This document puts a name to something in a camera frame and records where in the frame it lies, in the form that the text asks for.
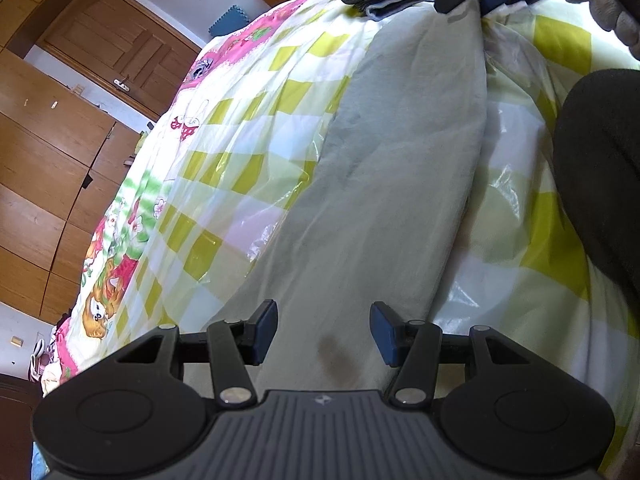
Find dark wooden headboard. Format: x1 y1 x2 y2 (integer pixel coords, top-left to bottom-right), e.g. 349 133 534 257
0 372 47 480

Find striped bag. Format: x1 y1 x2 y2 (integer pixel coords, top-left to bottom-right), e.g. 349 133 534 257
29 339 52 382

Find checked cartoon print quilt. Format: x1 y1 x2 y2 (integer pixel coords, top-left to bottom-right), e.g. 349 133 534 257
39 0 640 480

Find person's right hand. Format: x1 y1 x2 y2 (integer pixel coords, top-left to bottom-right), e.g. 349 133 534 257
560 0 640 62

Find wooden wardrobe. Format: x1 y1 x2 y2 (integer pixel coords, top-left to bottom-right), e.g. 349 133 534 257
0 0 147 327

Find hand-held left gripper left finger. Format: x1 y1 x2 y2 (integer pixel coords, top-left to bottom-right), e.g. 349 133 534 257
114 299 279 407

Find wooden door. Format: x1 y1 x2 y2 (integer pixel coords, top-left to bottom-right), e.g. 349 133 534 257
39 0 202 122

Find blue foam mat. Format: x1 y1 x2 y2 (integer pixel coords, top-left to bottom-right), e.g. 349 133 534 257
208 6 251 39

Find light grey-green pants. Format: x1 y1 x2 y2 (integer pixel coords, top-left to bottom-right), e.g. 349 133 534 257
220 0 489 397

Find folded white garment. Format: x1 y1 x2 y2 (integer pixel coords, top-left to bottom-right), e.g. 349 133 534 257
365 0 453 22

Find black clothing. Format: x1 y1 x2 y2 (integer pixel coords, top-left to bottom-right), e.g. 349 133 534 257
552 69 640 304

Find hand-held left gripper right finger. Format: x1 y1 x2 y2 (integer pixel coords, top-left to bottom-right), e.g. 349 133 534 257
369 301 534 407

